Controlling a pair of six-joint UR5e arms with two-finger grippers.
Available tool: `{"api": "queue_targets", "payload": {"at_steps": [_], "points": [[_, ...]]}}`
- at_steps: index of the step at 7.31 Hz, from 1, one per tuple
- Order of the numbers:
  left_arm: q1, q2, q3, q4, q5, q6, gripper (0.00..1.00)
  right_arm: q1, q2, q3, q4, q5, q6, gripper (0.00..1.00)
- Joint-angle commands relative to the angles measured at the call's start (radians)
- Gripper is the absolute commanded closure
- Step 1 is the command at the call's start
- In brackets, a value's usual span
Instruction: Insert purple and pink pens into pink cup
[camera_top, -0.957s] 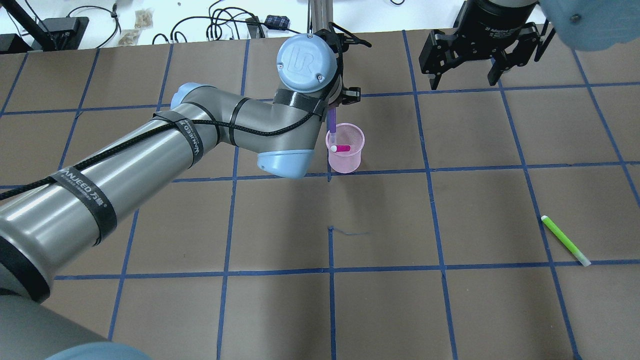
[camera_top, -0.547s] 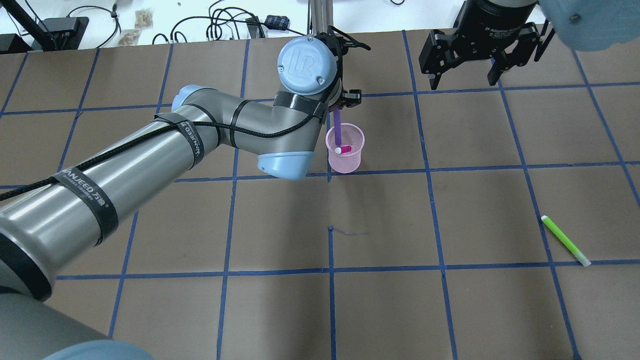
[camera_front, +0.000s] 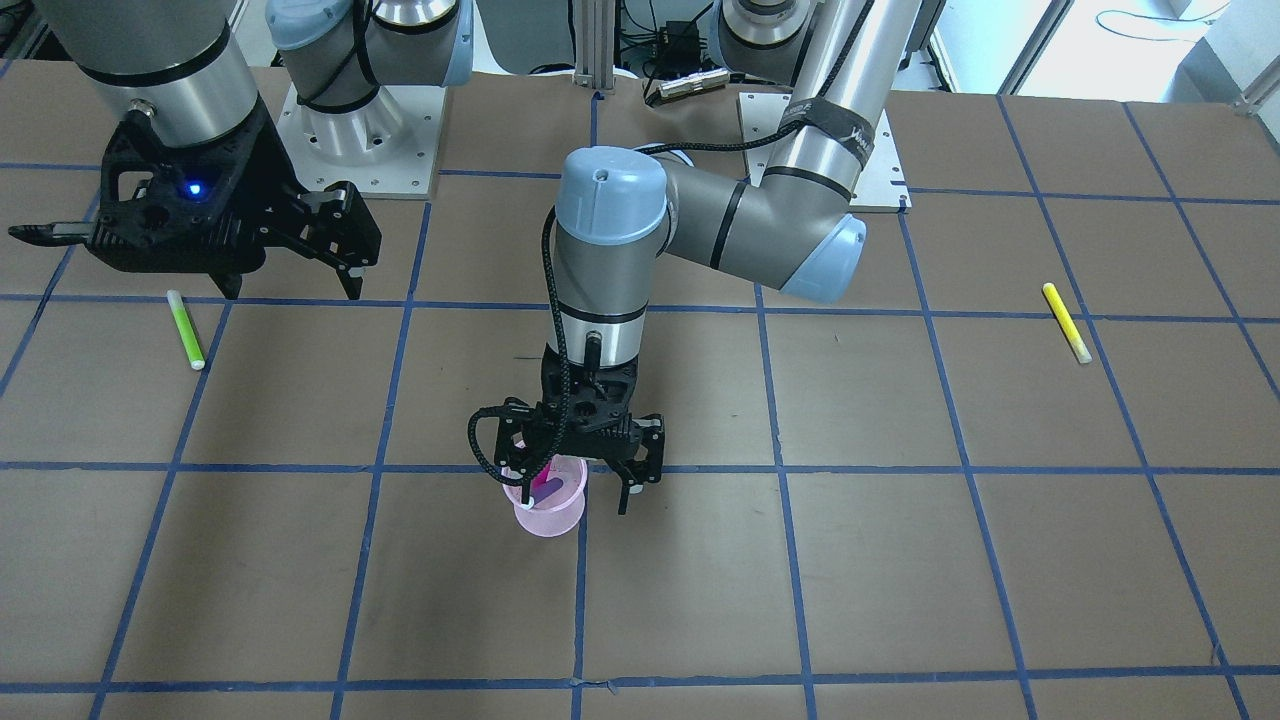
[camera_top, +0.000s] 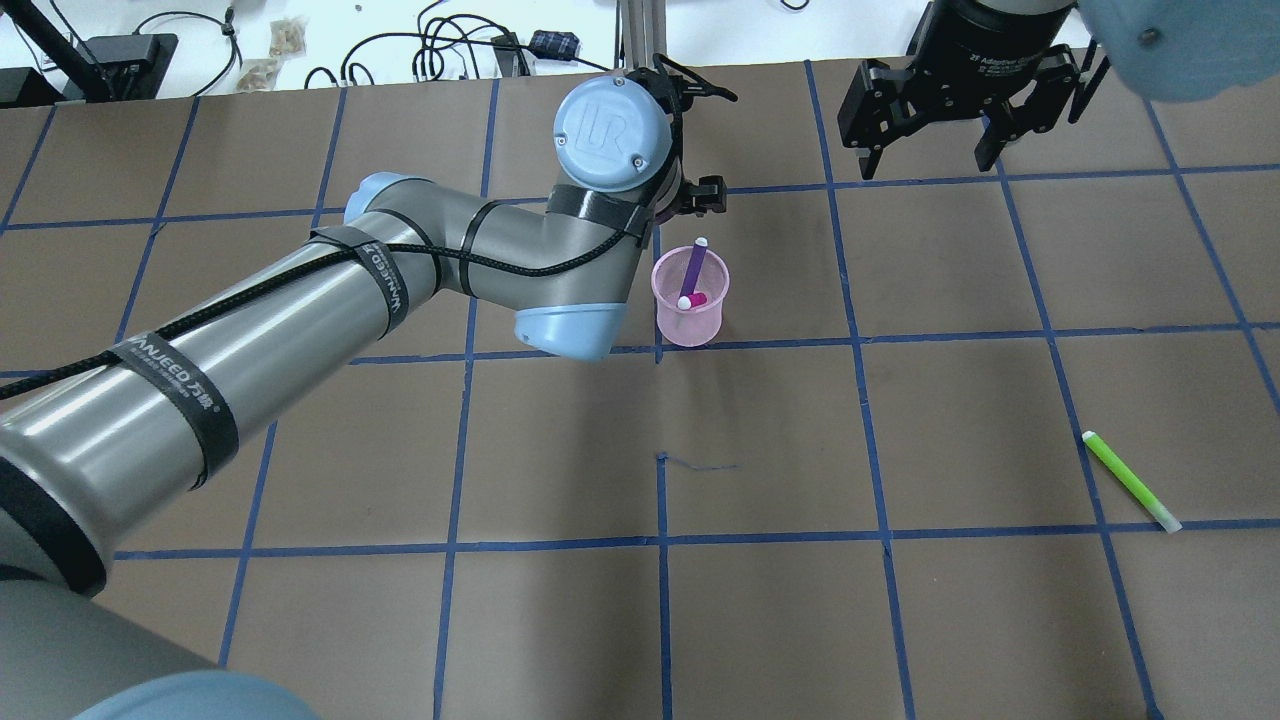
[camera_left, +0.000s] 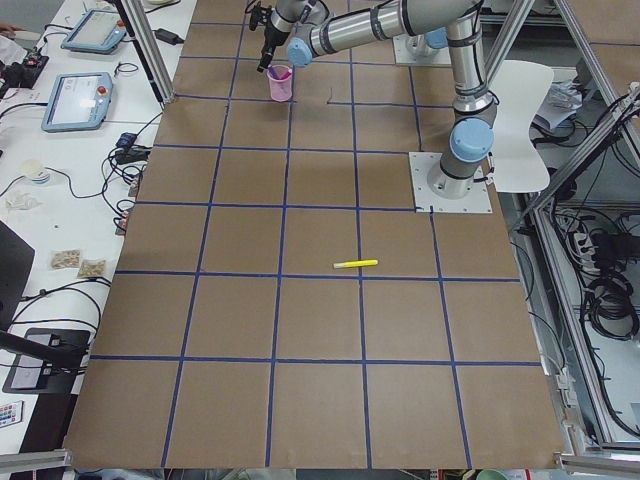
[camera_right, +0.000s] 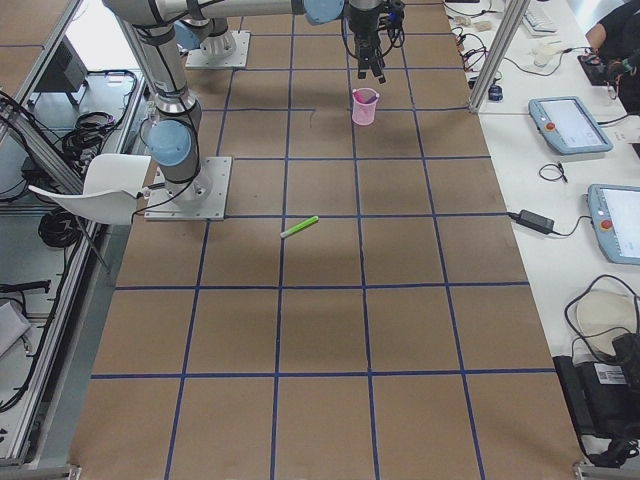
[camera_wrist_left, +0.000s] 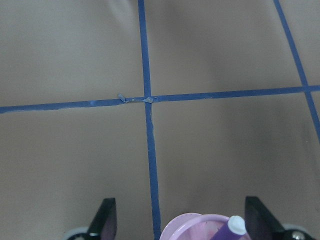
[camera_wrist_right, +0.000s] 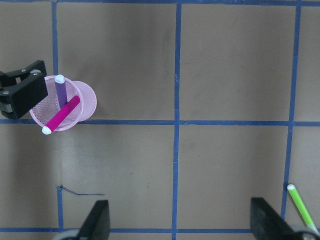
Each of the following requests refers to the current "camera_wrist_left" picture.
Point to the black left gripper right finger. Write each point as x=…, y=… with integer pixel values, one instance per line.
x=260, y=223

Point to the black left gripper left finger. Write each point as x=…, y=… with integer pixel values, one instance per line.
x=104, y=223

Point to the purple marker pen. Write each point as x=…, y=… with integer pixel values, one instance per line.
x=233, y=229

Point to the pink mesh cup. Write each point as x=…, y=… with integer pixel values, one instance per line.
x=195, y=226

